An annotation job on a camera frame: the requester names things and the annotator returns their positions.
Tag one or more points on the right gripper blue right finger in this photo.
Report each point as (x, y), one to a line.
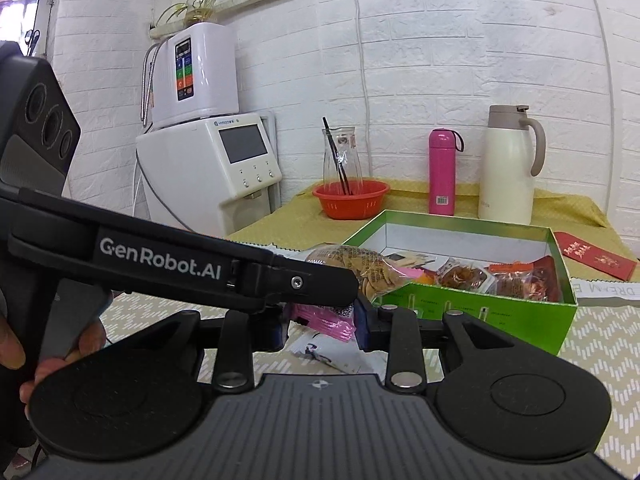
(395, 331)

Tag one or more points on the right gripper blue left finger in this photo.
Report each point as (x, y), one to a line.
(242, 335)

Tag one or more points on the pink edged cookie bag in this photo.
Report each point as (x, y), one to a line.
(377, 276)

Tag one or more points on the cracker pack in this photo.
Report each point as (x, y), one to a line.
(404, 259)

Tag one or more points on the orange clear nut bag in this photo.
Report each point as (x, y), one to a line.
(519, 281)

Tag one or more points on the white blue snack bag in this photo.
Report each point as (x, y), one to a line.
(343, 356)

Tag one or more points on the dark brown snack bag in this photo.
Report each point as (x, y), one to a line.
(544, 285)

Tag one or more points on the person's left hand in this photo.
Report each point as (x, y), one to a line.
(13, 356)

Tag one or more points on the round pastry packet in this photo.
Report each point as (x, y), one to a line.
(464, 275)

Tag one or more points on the green cardboard box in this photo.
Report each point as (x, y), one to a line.
(543, 324)

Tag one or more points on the red plastic basket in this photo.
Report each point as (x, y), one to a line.
(366, 203)

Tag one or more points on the white water dispenser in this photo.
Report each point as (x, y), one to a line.
(213, 176)

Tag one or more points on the pink thermos bottle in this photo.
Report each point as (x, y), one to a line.
(443, 147)

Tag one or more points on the clear glass carafe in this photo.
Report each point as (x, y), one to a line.
(346, 142)

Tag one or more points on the red envelope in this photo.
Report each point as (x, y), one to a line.
(595, 257)

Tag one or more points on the cream thermos jug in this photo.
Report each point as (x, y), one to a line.
(513, 155)

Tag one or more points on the white water purifier unit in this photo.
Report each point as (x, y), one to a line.
(189, 76)

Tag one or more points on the potted green plant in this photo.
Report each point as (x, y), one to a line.
(187, 13)

